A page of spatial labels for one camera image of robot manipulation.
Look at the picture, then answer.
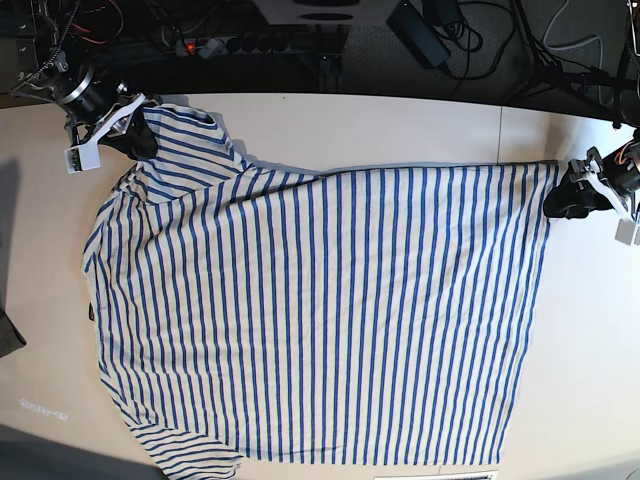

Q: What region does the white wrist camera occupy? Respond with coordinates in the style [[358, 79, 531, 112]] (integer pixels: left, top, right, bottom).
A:
[[615, 219, 640, 246], [64, 143, 101, 174]]

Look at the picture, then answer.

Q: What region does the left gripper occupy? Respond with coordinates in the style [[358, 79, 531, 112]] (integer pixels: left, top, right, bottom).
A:
[[543, 146, 639, 220]]

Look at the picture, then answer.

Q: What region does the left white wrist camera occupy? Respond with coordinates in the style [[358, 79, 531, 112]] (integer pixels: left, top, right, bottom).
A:
[[615, 219, 640, 246]]

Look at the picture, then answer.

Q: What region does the black power strip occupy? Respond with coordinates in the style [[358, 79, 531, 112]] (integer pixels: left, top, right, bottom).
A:
[[169, 32, 346, 59]]

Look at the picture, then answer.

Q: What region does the blue white striped T-shirt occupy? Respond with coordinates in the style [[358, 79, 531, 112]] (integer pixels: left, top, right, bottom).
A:
[[83, 104, 558, 479]]

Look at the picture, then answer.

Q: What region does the dark cloth at edge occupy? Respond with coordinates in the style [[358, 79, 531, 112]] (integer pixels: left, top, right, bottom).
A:
[[0, 307, 27, 358]]

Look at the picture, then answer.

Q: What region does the upper black power adapter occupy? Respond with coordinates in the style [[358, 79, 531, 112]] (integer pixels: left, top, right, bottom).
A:
[[387, 1, 450, 69]]

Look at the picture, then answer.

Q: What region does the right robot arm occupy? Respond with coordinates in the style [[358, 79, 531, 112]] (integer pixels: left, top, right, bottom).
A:
[[7, 1, 161, 173]]

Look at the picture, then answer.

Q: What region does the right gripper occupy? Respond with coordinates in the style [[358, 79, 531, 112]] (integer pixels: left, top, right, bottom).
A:
[[65, 93, 158, 160]]

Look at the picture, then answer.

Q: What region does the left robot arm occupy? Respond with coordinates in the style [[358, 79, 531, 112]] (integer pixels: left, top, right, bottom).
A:
[[543, 128, 639, 224]]

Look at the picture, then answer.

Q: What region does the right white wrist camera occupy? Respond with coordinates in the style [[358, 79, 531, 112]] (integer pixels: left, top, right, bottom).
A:
[[64, 143, 101, 174]]

